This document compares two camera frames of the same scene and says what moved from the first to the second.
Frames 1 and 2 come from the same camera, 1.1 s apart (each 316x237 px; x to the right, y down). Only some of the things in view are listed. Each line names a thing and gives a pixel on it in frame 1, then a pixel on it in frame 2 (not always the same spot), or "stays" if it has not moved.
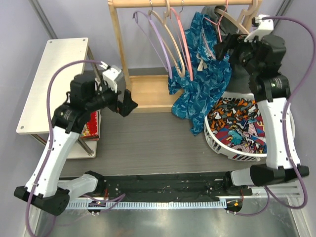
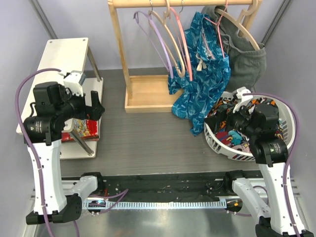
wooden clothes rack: x=150 y=94 stays
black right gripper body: x=235 y=41 -> x=224 y=114
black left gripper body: x=120 y=106 -> x=90 y=111
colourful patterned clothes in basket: x=238 y=123 stays
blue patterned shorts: x=211 y=72 stays
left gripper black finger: x=129 y=104 -> x=99 y=109
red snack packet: x=90 y=132 stays
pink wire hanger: x=218 y=24 stays
